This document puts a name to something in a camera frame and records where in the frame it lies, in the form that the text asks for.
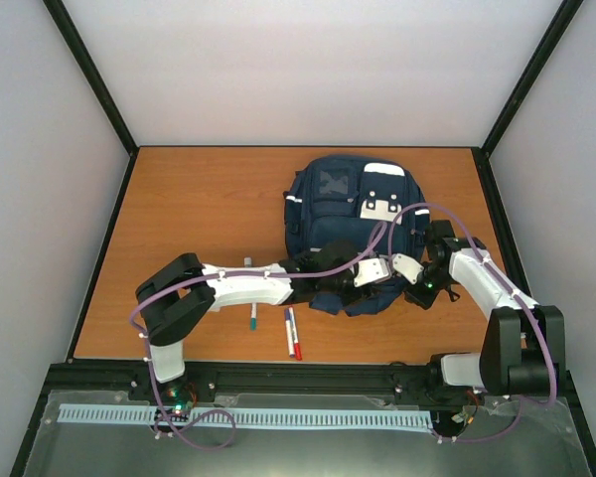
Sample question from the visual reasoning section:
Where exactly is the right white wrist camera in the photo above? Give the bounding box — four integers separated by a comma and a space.
390, 253, 424, 285

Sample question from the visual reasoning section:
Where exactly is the black frame post left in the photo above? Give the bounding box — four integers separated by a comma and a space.
42, 0, 139, 156

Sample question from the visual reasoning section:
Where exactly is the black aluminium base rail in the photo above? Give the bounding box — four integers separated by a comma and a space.
44, 361, 575, 404

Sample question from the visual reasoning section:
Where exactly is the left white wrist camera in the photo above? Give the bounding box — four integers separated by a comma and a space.
354, 257, 391, 288

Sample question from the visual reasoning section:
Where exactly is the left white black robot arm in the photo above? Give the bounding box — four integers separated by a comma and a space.
135, 240, 390, 400

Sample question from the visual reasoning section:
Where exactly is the purple cable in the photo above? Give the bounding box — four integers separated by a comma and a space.
130, 222, 388, 450
386, 202, 560, 444

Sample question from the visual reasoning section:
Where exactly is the blue purple marker pen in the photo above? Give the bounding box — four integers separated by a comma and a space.
284, 309, 296, 359

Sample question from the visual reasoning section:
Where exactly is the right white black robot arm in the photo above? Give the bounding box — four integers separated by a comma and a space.
391, 221, 565, 401

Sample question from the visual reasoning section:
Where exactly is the navy blue student backpack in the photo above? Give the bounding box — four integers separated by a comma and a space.
282, 154, 431, 318

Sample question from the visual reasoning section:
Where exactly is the red marker pen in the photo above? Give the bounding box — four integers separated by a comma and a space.
288, 306, 303, 361

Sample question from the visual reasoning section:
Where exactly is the teal tip white marker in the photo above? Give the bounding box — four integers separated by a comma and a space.
249, 303, 257, 331

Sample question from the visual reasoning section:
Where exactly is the black frame post right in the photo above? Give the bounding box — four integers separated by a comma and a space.
480, 0, 585, 155

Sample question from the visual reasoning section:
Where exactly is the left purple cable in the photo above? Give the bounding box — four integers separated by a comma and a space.
130, 222, 388, 450

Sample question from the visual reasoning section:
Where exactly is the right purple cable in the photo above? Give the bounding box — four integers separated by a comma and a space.
386, 202, 560, 444

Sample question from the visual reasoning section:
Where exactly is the light blue cable duct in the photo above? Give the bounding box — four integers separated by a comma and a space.
57, 403, 433, 432

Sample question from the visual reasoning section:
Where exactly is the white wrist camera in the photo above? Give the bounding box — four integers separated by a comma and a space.
354, 257, 391, 288
390, 253, 424, 285

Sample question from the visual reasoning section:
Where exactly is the black frame post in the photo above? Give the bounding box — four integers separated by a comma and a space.
480, 0, 585, 155
42, 0, 139, 156

